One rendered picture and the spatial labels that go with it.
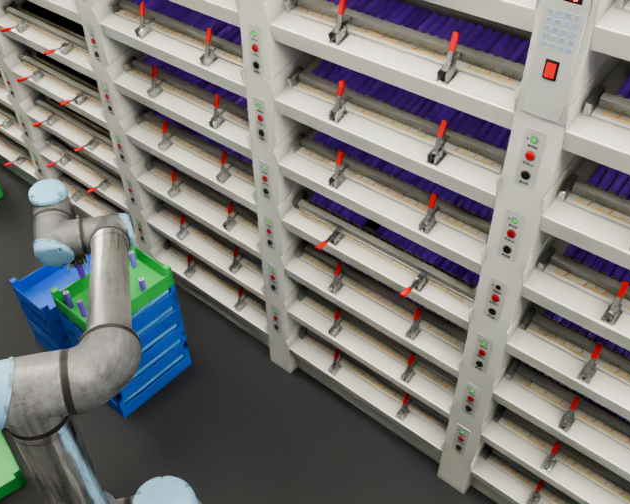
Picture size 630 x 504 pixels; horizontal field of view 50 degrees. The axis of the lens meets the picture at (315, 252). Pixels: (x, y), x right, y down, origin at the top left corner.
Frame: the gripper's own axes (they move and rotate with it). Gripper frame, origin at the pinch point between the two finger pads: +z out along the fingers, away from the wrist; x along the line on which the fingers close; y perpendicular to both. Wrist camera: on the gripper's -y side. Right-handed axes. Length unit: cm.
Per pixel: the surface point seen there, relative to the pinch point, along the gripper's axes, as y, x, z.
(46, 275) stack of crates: -23.0, -15.2, 36.6
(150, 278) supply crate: 2.7, 19.2, 14.1
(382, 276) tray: 45, 75, -27
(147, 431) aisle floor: 40, 7, 46
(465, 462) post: 86, 92, 17
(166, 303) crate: 11.1, 22.1, 17.6
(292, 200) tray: 13, 62, -23
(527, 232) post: 64, 92, -67
